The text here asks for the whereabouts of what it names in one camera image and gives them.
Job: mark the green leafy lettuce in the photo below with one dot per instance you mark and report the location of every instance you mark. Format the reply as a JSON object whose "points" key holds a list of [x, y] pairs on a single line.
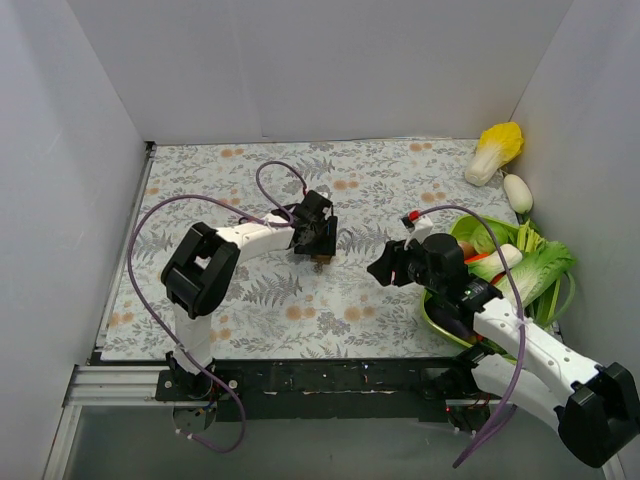
{"points": [[542, 278]]}

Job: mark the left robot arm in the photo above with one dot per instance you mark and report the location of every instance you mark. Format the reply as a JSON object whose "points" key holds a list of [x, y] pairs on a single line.
{"points": [[198, 274]]}

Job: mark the white radish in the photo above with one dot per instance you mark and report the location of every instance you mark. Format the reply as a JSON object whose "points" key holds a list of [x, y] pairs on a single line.
{"points": [[518, 194]]}

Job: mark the purple eggplant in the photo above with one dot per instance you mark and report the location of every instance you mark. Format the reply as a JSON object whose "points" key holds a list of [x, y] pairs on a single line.
{"points": [[448, 323]]}

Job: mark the floral table mat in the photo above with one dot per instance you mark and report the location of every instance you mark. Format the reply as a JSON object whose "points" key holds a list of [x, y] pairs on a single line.
{"points": [[276, 305]]}

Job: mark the orange carrot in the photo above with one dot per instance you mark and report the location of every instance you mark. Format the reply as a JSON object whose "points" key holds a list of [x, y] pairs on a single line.
{"points": [[476, 258]]}

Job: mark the green plastic basket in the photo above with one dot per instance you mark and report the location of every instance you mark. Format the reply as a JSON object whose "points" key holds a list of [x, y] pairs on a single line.
{"points": [[462, 231]]}

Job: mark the yellow white napa cabbage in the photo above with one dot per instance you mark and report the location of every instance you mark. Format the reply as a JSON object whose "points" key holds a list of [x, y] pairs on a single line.
{"points": [[496, 147]]}

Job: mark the brown kiwi potato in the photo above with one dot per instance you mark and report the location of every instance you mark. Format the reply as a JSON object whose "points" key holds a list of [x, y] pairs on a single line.
{"points": [[468, 250]]}

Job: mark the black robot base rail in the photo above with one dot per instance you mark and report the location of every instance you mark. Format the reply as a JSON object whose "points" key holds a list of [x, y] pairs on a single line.
{"points": [[425, 389]]}

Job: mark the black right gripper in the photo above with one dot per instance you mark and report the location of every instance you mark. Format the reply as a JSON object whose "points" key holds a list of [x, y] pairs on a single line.
{"points": [[396, 267]]}

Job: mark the white bok choy stalk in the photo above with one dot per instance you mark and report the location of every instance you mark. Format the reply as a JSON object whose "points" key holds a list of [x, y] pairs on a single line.
{"points": [[501, 260]]}

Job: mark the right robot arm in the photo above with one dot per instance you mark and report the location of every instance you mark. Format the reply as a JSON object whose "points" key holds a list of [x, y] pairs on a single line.
{"points": [[594, 409]]}

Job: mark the brass padlock silver shackle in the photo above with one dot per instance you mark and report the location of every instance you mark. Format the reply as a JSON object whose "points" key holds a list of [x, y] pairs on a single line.
{"points": [[322, 259]]}

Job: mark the green round cabbage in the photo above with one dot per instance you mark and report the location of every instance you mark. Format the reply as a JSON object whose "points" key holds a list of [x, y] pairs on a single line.
{"points": [[482, 241]]}

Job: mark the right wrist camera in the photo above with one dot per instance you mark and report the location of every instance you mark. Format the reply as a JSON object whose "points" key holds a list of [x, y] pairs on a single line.
{"points": [[419, 227]]}

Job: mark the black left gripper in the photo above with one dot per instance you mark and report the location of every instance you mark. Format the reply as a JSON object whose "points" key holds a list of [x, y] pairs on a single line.
{"points": [[322, 237]]}

